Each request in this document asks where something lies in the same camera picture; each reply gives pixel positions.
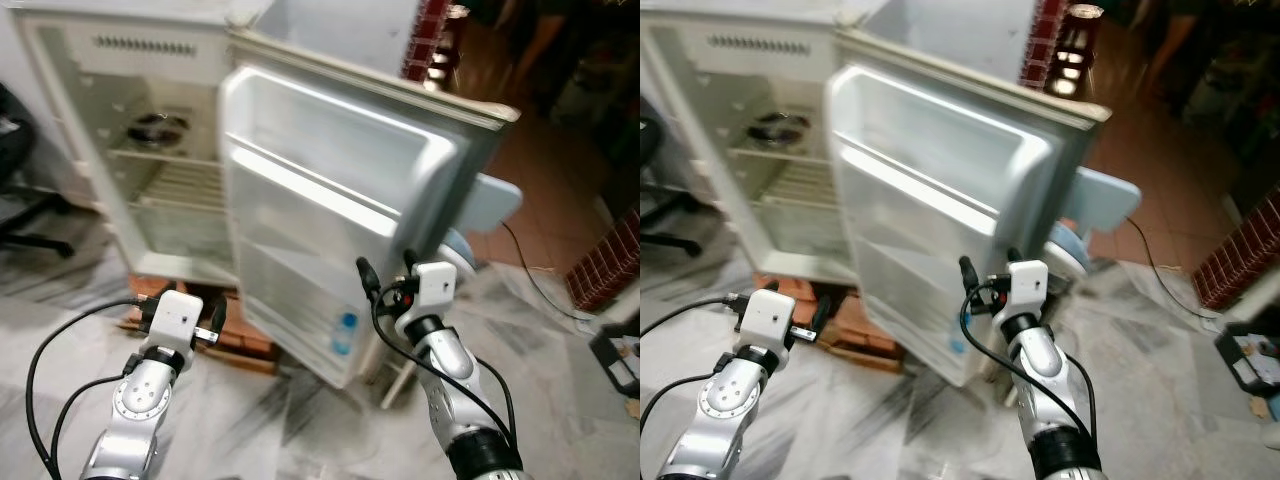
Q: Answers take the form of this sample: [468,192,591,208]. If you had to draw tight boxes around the red bricks under fridge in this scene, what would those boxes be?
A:
[118,274,283,377]
[748,274,898,377]

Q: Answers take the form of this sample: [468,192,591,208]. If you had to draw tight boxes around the white fridge door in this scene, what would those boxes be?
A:
[217,28,522,390]
[827,28,1114,390]

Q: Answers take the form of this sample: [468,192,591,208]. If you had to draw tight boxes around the white fridge cabinet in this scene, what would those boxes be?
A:
[640,0,883,293]
[8,0,273,293]

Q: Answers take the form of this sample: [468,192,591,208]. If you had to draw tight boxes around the light blue plastic chair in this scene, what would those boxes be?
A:
[438,171,524,269]
[1043,164,1144,283]

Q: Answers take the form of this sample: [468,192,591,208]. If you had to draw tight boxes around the black office chair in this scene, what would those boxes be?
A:
[640,114,702,260]
[0,84,77,260]

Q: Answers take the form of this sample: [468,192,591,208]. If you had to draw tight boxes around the black box with white label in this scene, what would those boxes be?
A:
[589,324,641,403]
[1214,319,1280,403]

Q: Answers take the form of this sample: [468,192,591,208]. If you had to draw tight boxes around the dark round pan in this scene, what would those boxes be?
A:
[747,111,810,150]
[127,111,190,150]

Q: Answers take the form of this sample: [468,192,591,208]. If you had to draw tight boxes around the dark red crate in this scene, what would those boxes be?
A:
[400,0,472,93]
[1019,0,1102,97]
[1189,188,1280,312]
[564,208,641,313]

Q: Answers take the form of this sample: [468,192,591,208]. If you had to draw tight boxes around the standing person in dark clothes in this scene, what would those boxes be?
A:
[478,0,641,113]
[1138,0,1280,103]

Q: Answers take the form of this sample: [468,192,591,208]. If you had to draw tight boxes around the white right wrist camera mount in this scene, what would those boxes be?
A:
[1004,259,1050,320]
[407,261,460,322]

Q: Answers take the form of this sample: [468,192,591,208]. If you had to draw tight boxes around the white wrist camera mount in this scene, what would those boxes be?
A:
[147,289,205,352]
[738,287,799,352]
[407,261,460,322]
[1004,259,1050,320]

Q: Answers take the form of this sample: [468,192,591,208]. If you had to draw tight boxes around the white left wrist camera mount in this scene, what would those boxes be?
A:
[147,289,205,352]
[738,287,799,352]

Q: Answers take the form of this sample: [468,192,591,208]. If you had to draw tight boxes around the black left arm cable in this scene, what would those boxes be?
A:
[25,298,156,480]
[640,294,747,433]

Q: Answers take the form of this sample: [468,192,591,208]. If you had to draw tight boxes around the white wire fridge shelf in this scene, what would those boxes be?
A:
[728,148,839,213]
[108,148,227,213]

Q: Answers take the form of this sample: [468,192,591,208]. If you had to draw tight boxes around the thin black floor cable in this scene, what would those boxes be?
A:
[499,221,593,324]
[1124,214,1223,322]

